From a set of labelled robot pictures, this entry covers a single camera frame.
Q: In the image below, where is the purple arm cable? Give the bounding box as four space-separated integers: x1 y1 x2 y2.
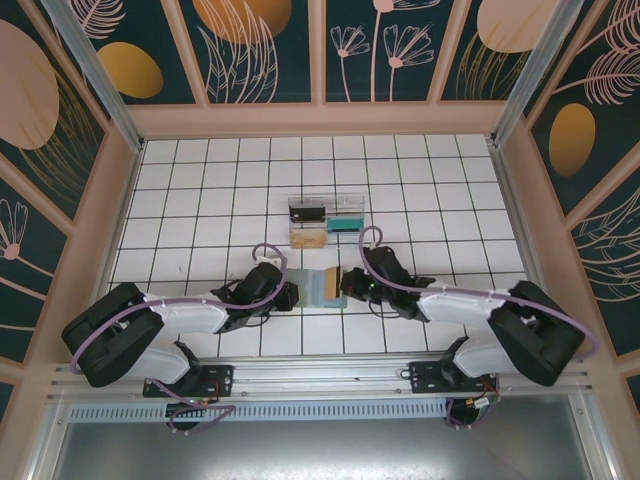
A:
357 225 601 431
69 243 287 435

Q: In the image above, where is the black credit card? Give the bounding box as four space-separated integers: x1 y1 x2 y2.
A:
288 205 328 225

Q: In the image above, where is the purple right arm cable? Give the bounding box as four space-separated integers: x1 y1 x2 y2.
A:
357 225 601 431

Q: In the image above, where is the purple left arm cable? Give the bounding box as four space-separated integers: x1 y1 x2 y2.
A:
69 243 287 435

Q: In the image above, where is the clear acrylic card holder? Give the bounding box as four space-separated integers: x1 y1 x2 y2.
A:
286 197 371 254

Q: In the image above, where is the green circuit board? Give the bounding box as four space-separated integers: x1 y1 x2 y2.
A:
469 392 502 416

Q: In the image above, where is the teal credit card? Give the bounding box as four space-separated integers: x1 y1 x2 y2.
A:
327 215 365 235

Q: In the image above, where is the slotted grey cable duct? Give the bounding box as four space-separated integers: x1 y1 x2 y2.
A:
67 399 451 422

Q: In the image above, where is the aluminium frame post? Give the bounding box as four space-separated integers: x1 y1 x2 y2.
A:
39 0 147 154
488 0 600 149

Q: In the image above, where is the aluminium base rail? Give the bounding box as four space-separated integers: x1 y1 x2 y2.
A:
47 352 594 401

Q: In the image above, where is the gold credit card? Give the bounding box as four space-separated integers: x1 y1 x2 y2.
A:
324 267 345 302
290 230 329 250

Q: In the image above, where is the grey metal panel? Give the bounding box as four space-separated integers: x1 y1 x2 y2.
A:
29 418 616 480

